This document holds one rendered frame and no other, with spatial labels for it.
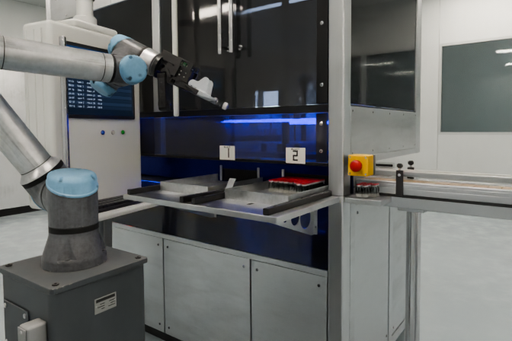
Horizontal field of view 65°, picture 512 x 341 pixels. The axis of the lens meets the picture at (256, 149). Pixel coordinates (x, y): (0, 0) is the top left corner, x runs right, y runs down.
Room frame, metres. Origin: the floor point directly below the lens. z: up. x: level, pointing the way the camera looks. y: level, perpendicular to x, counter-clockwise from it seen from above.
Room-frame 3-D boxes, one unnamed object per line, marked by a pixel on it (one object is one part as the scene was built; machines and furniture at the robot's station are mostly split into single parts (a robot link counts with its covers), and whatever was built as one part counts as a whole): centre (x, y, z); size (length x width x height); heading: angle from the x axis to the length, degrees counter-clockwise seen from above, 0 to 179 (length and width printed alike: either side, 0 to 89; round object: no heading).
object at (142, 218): (2.03, 0.54, 0.73); 1.98 x 0.01 x 0.25; 53
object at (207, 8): (1.85, 0.27, 1.51); 0.47 x 0.01 x 0.59; 53
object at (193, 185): (1.65, 0.18, 0.90); 0.34 x 0.26 x 0.04; 143
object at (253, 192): (1.45, -0.10, 0.90); 0.34 x 0.26 x 0.04; 143
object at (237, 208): (1.49, 0.08, 0.87); 0.70 x 0.48 x 0.02; 53
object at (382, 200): (1.42, -0.40, 0.87); 0.14 x 0.13 x 0.02; 143
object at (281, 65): (1.58, -0.09, 1.51); 0.43 x 0.01 x 0.59; 53
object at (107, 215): (1.72, 0.61, 0.79); 0.45 x 0.28 x 0.03; 154
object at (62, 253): (1.00, 0.46, 0.84); 0.15 x 0.15 x 0.10
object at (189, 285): (2.42, 0.23, 0.44); 2.06 x 1.00 x 0.88; 53
